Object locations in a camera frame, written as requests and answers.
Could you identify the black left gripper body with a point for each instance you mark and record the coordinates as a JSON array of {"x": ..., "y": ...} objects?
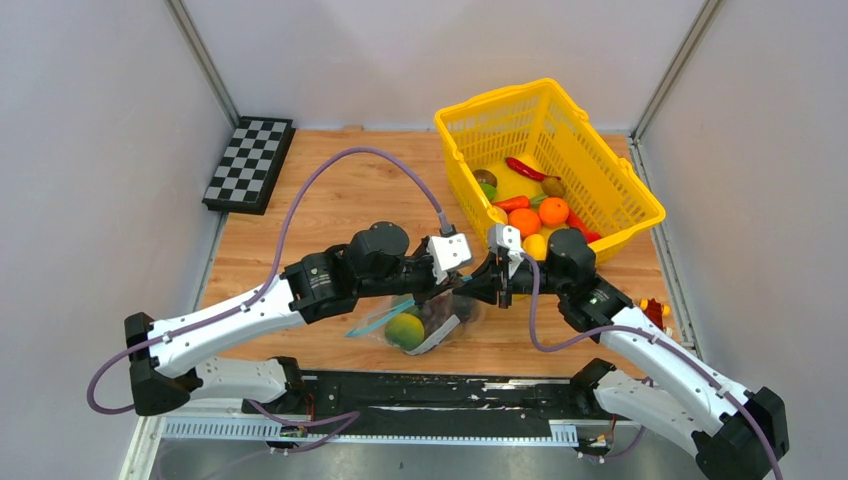
[{"x": 415, "y": 275}]

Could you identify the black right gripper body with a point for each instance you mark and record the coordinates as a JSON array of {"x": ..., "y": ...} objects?
[{"x": 522, "y": 278}]

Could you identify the clear zip top bag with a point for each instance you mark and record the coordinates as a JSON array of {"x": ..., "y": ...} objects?
[{"x": 371, "y": 326}]

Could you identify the green toy mango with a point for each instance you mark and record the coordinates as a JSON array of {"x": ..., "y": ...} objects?
[{"x": 405, "y": 331}]

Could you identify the yellow plastic basket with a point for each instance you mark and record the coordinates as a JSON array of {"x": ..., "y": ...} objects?
[{"x": 538, "y": 124}]

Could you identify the dark red toy grapes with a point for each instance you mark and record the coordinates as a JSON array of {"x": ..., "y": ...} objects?
[{"x": 438, "y": 310}]

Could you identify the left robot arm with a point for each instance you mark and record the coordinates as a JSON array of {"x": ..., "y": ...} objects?
[{"x": 176, "y": 360}]

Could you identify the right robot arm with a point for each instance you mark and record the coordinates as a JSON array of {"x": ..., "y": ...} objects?
[{"x": 731, "y": 431}]

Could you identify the small yellow toy fruit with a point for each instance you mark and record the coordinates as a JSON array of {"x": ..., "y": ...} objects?
[{"x": 536, "y": 246}]

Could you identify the orange toy tangerine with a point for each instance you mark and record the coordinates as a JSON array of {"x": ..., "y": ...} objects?
[{"x": 526, "y": 221}]

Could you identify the orange toy fruit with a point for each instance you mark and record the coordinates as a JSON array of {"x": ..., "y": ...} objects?
[{"x": 553, "y": 212}]

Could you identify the orange toy carrot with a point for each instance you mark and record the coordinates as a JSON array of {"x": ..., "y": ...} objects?
[{"x": 514, "y": 203}]

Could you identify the red toy pepper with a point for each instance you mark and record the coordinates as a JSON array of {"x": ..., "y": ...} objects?
[{"x": 525, "y": 170}]

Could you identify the small toy on table edge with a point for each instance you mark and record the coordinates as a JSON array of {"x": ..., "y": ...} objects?
[{"x": 655, "y": 311}]

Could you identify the black white checkerboard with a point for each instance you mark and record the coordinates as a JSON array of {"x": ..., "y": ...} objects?
[{"x": 244, "y": 180}]

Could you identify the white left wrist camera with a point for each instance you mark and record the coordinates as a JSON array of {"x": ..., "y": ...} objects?
[{"x": 449, "y": 255}]

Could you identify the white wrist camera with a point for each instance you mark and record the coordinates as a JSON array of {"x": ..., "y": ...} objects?
[
  {"x": 449, "y": 255},
  {"x": 505, "y": 239}
]

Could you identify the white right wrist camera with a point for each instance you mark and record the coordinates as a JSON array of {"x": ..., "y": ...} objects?
[{"x": 505, "y": 239}]

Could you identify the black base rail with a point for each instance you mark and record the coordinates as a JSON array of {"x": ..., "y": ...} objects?
[{"x": 446, "y": 406}]

